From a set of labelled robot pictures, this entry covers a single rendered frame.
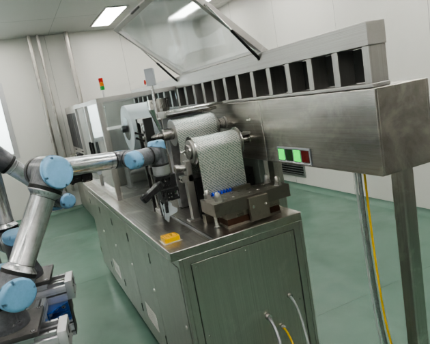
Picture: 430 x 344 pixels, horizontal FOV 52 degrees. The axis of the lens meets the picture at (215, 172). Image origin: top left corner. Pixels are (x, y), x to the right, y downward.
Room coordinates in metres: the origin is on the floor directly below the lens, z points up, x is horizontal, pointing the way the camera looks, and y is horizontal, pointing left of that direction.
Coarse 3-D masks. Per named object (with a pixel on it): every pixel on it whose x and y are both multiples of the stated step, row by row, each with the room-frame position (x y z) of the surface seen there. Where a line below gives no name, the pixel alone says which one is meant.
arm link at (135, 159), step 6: (132, 150) 1.85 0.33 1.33; (138, 150) 1.82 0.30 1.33; (144, 150) 1.83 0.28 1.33; (150, 150) 1.85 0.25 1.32; (126, 156) 1.80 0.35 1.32; (132, 156) 1.78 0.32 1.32; (138, 156) 1.79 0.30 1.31; (144, 156) 1.81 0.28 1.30; (150, 156) 1.83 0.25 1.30; (126, 162) 1.81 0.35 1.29; (132, 162) 1.78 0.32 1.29; (138, 162) 1.79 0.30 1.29; (144, 162) 1.81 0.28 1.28; (150, 162) 1.84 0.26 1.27; (132, 168) 1.79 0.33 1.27; (138, 168) 1.81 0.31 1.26
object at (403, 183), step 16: (272, 176) 2.41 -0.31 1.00; (400, 176) 1.58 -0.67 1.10; (400, 192) 1.58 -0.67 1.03; (400, 208) 1.59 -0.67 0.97; (400, 224) 1.60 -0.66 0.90; (416, 224) 1.58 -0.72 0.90; (400, 240) 1.60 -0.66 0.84; (416, 240) 1.58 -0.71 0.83; (400, 256) 1.61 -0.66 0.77; (416, 256) 1.58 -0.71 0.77; (416, 272) 1.58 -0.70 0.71; (416, 288) 1.57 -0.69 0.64; (416, 304) 1.57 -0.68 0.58; (416, 320) 1.57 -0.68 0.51; (416, 336) 1.57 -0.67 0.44
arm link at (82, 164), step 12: (36, 156) 1.61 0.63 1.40; (84, 156) 1.78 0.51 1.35; (96, 156) 1.81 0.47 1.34; (108, 156) 1.84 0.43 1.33; (120, 156) 1.88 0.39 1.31; (24, 168) 1.59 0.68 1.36; (72, 168) 1.72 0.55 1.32; (84, 168) 1.75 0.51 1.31; (96, 168) 1.80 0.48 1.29; (108, 168) 1.84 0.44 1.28
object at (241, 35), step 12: (144, 0) 2.27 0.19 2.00; (192, 0) 2.00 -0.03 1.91; (204, 0) 2.00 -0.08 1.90; (132, 12) 2.48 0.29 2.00; (216, 12) 2.02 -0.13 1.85; (120, 24) 2.77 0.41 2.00; (228, 24) 2.04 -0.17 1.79; (240, 36) 2.06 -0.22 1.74; (144, 48) 2.99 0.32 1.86; (264, 48) 2.10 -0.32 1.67; (228, 60) 2.41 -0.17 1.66; (168, 72) 3.08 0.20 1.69
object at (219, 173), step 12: (216, 156) 2.12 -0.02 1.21; (228, 156) 2.14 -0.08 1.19; (240, 156) 2.17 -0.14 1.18; (204, 168) 2.09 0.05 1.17; (216, 168) 2.12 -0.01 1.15; (228, 168) 2.14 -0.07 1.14; (240, 168) 2.17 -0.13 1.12; (204, 180) 2.09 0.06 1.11; (216, 180) 2.11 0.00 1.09; (228, 180) 2.14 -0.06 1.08; (240, 180) 2.16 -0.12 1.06
